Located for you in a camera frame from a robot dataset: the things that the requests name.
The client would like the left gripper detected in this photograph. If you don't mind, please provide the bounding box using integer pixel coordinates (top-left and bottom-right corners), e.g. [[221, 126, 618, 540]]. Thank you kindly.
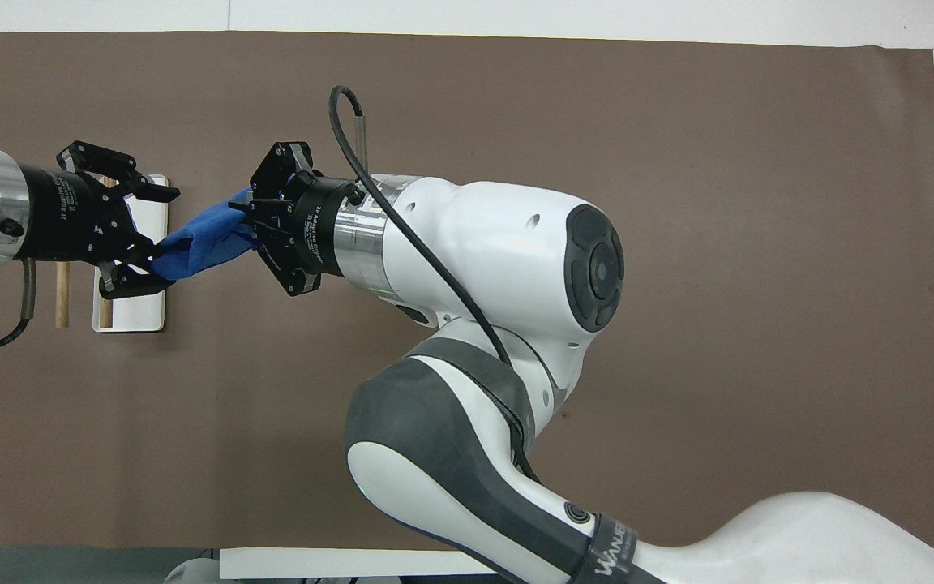
[[16, 141, 182, 302]]

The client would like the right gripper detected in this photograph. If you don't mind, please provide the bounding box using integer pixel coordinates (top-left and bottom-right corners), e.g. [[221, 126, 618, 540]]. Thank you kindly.
[[228, 142, 360, 298]]

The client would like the wooden towel rack white base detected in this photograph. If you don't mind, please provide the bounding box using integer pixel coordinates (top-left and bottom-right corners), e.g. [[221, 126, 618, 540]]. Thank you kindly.
[[55, 174, 170, 333]]

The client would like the blue towel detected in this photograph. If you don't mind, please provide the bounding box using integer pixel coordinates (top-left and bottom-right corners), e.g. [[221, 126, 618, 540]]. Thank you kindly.
[[147, 187, 263, 282]]

